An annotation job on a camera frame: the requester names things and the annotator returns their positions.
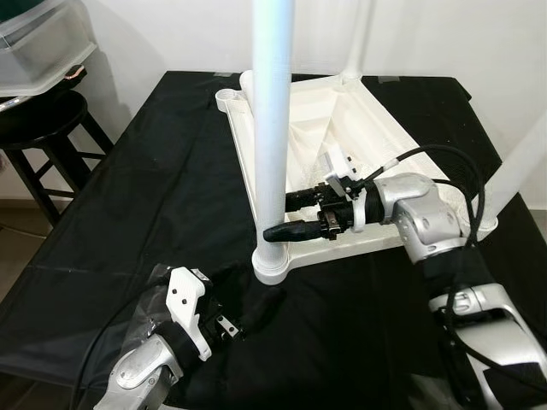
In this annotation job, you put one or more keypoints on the black tablecloth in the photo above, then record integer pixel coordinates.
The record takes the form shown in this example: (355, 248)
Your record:
(154, 171)

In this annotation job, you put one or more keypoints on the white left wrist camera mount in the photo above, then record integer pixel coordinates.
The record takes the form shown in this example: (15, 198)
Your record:
(184, 295)

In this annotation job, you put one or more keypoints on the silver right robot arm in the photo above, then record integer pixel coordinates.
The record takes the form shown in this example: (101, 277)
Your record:
(419, 213)

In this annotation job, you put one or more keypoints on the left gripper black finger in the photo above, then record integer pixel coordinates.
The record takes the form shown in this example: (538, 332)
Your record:
(263, 307)

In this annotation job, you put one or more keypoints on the white plastic table top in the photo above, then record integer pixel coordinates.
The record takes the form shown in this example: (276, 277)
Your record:
(359, 128)

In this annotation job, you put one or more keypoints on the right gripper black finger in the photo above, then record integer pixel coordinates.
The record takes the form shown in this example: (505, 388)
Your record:
(303, 200)
(291, 231)

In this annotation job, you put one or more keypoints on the black round stool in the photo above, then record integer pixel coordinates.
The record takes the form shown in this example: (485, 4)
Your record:
(43, 120)

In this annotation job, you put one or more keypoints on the white plastic table leg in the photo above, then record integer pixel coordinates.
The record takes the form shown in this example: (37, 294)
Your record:
(248, 85)
(513, 175)
(359, 34)
(273, 111)

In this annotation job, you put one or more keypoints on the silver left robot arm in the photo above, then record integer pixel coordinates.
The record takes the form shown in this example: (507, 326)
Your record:
(141, 371)

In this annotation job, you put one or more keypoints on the clear box with green lid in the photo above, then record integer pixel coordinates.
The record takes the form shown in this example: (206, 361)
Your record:
(43, 47)

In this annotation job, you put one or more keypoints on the black wok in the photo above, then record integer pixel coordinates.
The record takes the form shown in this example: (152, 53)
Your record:
(17, 101)

